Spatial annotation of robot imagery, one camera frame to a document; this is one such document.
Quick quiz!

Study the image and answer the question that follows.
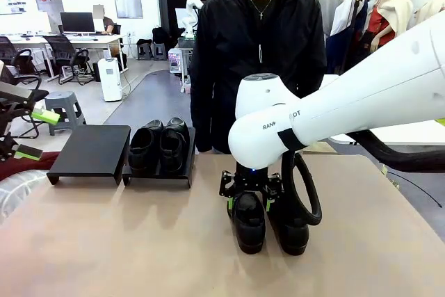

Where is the black mesh office chair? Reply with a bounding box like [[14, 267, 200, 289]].
[[12, 48, 43, 84], [0, 35, 17, 65], [0, 63, 49, 140], [44, 34, 95, 86]]

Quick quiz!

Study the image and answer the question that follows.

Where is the seated background person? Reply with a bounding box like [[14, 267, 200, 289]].
[[92, 3, 119, 36]]

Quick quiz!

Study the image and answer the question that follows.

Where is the person in black jacket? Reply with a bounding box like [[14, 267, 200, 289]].
[[189, 0, 327, 154]]

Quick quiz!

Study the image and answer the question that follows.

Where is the computer case with lights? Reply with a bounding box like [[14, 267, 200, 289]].
[[168, 48, 191, 75]]

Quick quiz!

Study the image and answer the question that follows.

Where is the silver cross necklace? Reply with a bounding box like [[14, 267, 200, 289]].
[[248, 0, 277, 22]]

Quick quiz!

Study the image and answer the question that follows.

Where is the mannequin in red top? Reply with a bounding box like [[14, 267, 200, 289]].
[[363, 0, 414, 58]]

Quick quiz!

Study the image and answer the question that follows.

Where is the mannequin with bucket hat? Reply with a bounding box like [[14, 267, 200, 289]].
[[412, 0, 445, 32]]

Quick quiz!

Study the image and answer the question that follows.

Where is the grey cabinet with red sign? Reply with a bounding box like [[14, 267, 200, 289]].
[[33, 0, 65, 33]]

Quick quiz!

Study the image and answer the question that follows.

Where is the white table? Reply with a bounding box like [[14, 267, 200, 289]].
[[312, 73, 445, 147]]

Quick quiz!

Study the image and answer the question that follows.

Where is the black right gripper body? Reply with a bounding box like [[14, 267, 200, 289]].
[[235, 164, 269, 193]]

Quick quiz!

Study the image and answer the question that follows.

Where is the black plastic stool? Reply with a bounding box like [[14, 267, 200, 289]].
[[136, 42, 154, 61], [152, 42, 168, 61]]

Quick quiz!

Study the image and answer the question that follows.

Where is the thin black cable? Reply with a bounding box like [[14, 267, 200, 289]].
[[382, 170, 445, 207]]

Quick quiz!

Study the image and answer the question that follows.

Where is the white air purifier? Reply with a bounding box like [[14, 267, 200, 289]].
[[97, 57, 124, 102]]

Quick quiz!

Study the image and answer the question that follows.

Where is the black tripod pole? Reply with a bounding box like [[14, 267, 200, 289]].
[[339, 0, 364, 75]]

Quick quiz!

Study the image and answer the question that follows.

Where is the black leather buckle shoe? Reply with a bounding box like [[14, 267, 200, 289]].
[[266, 202, 310, 256], [159, 117, 191, 175], [128, 119, 164, 177]]

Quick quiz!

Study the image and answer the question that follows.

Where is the black sleeved right arm cable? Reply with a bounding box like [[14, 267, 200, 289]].
[[280, 129, 445, 229]]

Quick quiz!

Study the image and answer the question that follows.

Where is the mannequin in grey shirt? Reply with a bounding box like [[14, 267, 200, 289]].
[[315, 0, 346, 39]]

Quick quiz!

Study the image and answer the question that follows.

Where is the white office desk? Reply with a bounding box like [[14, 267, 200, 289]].
[[0, 33, 125, 79]]

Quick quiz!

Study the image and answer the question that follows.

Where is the black strap on right arm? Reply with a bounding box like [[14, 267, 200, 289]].
[[277, 129, 309, 154]]

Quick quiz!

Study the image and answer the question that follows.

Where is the dark red cloth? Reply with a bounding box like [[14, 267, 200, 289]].
[[0, 150, 60, 182]]

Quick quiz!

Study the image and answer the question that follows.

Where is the brown cardboard box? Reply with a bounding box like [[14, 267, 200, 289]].
[[295, 140, 341, 155]]

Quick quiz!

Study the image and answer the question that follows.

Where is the black metal shoe stand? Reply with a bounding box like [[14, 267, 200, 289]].
[[47, 125, 131, 186], [121, 126, 197, 188]]

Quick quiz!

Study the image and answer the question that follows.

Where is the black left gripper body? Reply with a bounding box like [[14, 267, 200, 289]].
[[0, 99, 34, 145]]

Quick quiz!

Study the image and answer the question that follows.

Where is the mannequin in white navy jacket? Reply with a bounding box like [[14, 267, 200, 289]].
[[326, 0, 370, 75]]

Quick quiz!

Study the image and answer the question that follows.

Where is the grey plastic stool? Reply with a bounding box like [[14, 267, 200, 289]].
[[44, 90, 87, 137]]

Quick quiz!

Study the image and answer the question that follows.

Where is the white monitor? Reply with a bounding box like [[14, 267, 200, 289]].
[[0, 13, 27, 35], [23, 10, 52, 34]]

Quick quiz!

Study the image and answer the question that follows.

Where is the black backpack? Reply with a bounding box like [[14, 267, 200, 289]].
[[152, 26, 171, 46]]

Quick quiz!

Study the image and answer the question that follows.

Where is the black shoe with paper stuffing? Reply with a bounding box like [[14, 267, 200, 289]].
[[227, 191, 268, 255]]

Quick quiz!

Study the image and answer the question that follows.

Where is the black computer monitor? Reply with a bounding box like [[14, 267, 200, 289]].
[[60, 11, 96, 35]]

